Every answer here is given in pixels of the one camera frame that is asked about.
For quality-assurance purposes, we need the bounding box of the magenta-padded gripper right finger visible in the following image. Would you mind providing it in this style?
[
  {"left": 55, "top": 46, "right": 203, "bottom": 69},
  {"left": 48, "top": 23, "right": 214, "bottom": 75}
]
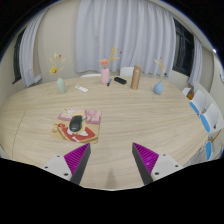
[{"left": 131, "top": 143, "right": 184, "bottom": 185}]

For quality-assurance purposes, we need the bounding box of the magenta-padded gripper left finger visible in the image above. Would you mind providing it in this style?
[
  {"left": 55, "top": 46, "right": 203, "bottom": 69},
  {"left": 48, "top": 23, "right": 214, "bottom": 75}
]
[{"left": 41, "top": 143, "right": 92, "bottom": 185}]

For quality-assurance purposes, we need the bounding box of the black computer mouse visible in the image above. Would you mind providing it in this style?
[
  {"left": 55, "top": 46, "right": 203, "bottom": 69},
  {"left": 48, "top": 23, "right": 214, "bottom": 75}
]
[{"left": 68, "top": 115, "right": 84, "bottom": 133}]

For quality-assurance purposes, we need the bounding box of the cartoon print mouse pad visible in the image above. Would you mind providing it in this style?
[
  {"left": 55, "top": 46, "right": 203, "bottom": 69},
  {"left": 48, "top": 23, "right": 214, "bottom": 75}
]
[{"left": 50, "top": 107, "right": 102, "bottom": 145}]

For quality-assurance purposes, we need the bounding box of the white remote control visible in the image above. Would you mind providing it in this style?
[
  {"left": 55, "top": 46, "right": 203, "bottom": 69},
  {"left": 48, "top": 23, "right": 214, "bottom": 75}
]
[{"left": 74, "top": 84, "right": 89, "bottom": 93}]

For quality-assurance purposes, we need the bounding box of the blue vase with dried flowers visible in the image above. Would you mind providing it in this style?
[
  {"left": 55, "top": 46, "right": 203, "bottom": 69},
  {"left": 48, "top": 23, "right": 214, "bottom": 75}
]
[{"left": 153, "top": 56, "right": 169, "bottom": 96}]

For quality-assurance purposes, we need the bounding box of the green vase with yellow flowers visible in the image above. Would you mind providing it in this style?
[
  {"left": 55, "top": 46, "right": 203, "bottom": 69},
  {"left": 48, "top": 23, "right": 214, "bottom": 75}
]
[{"left": 49, "top": 52, "right": 67, "bottom": 95}]

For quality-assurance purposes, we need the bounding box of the tan drink bottle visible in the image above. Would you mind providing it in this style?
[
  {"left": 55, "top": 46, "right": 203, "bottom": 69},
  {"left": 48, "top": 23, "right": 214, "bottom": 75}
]
[{"left": 130, "top": 64, "right": 143, "bottom": 91}]

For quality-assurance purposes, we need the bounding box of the small black case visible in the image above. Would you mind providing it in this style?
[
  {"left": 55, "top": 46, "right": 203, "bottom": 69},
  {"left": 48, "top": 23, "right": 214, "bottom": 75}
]
[{"left": 113, "top": 76, "right": 128, "bottom": 85}]

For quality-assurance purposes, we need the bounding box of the white chair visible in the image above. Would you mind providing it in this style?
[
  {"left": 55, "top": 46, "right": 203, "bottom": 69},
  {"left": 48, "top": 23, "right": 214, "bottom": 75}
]
[
  {"left": 79, "top": 73, "right": 102, "bottom": 79},
  {"left": 119, "top": 66, "right": 135, "bottom": 78}
]

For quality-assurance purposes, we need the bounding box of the pink vase with orange flowers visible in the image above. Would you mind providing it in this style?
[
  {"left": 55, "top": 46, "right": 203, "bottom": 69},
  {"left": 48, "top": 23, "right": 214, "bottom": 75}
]
[{"left": 97, "top": 46, "right": 123, "bottom": 85}]

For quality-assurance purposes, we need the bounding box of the narrow white curtain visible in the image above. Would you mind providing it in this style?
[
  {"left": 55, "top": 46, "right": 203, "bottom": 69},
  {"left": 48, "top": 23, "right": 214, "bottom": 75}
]
[
  {"left": 18, "top": 9, "right": 48, "bottom": 88},
  {"left": 188, "top": 34, "right": 203, "bottom": 87}
]

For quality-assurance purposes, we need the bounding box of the dark window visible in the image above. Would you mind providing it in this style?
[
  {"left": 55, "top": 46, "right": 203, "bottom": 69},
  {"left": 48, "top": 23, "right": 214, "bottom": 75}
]
[
  {"left": 12, "top": 28, "right": 27, "bottom": 84},
  {"left": 172, "top": 18, "right": 195, "bottom": 78}
]

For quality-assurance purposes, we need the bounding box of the wide white curtain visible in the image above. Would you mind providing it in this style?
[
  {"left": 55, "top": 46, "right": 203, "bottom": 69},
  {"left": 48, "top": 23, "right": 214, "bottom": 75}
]
[{"left": 73, "top": 0, "right": 177, "bottom": 78}]

